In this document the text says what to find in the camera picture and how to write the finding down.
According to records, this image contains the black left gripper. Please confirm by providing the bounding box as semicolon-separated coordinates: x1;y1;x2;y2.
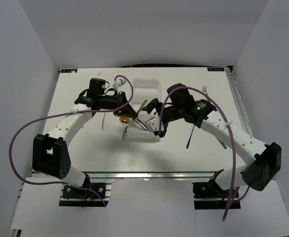
98;91;137;118

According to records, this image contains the gold spoon plain handle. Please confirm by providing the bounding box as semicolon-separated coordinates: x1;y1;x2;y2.
119;117;130;124

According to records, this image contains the purple metallic spoon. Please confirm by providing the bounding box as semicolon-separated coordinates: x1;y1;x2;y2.
135;118;148;130

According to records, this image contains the silver spoon green handle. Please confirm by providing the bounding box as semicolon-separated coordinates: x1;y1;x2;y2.
122;99;147;140

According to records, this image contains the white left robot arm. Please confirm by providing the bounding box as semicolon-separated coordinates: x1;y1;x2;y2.
32;78;137;197

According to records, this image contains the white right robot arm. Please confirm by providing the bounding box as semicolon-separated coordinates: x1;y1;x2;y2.
142;83;282;197

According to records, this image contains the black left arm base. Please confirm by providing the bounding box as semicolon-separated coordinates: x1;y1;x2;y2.
59;183;112;207

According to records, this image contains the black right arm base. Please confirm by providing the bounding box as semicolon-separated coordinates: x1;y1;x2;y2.
192;169;229;210

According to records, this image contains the white three-compartment plastic tray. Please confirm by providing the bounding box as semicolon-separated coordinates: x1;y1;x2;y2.
123;78;163;143

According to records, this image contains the blue label sticker left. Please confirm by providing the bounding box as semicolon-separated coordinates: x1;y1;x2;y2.
60;69;78;73

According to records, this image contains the blue label sticker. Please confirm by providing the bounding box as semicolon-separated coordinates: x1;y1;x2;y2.
207;67;225;72
60;69;78;73

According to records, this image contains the blue label sticker right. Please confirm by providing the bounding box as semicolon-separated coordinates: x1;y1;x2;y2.
207;67;225;72

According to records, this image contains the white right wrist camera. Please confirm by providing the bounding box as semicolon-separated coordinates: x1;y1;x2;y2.
144;116;164;133

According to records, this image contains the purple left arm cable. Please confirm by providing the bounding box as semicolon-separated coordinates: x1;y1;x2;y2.
9;75;134;207

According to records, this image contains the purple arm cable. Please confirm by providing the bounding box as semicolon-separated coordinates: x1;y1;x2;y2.
159;86;249;222
9;75;134;207

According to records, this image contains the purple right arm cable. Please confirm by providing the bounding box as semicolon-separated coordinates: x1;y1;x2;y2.
159;86;249;222

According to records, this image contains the silver fork green handle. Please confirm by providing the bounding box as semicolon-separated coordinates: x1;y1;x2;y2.
202;86;208;95

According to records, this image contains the knife with teal handle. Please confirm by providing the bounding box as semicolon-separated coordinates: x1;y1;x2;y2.
218;140;227;149

